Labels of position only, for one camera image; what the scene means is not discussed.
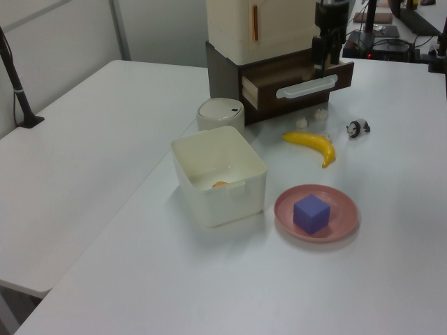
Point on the black clamp bracket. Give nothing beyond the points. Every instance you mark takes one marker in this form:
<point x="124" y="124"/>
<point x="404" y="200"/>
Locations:
<point x="438" y="59"/>

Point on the yellow toy banana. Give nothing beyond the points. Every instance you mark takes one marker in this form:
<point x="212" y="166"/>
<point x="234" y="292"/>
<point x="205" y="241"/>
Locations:
<point x="314" y="141"/>

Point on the black Franka gripper body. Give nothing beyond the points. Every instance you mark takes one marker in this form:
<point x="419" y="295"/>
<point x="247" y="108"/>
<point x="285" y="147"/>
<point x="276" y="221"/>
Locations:
<point x="331" y="15"/>

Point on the black upright stand pole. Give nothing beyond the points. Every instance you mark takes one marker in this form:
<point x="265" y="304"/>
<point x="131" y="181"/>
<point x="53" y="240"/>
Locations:
<point x="371" y="15"/>

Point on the dark brown wooden drawer cabinet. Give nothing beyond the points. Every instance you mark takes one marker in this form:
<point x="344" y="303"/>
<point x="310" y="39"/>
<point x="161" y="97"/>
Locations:
<point x="223" y="76"/>

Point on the grey metal partition post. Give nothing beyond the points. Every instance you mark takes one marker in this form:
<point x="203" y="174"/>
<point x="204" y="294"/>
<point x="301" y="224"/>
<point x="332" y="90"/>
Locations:
<point x="120" y="31"/>

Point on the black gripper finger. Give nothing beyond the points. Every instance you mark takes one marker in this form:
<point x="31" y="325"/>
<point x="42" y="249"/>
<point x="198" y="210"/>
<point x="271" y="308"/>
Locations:
<point x="338" y="45"/>
<point x="317" y="52"/>

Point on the black camera pole with clamp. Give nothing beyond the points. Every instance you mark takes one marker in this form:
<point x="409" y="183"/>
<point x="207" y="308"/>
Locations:
<point x="19" y="94"/>

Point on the cream plastic toy fridge cabinet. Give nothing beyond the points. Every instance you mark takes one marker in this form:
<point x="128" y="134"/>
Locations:
<point x="286" y="24"/>

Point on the small white lidded trash bin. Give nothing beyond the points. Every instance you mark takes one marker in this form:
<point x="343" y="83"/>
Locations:
<point x="220" y="111"/>

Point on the black and white panda figurine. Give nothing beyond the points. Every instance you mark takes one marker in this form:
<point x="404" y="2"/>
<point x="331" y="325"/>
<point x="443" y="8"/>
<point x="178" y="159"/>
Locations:
<point x="358" y="128"/>

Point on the toasted bread loaf toy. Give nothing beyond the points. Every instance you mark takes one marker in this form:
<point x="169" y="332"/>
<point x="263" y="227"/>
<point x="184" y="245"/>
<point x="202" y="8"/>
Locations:
<point x="219" y="184"/>

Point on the cream open plastic storage box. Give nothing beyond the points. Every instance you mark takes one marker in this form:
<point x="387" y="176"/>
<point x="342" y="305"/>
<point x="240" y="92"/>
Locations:
<point x="223" y="206"/>

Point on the black monitor base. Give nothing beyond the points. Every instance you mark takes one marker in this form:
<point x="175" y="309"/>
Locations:
<point x="417" y="21"/>

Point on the brown flat box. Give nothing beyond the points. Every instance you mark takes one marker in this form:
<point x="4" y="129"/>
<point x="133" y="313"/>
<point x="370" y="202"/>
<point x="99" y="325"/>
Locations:
<point x="384" y="17"/>

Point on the pink round plate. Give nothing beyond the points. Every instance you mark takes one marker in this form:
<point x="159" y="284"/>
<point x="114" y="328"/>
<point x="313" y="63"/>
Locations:
<point x="344" y="216"/>

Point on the purple cube block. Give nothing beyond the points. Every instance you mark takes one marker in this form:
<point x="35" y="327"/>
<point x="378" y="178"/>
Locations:
<point x="311" y="214"/>

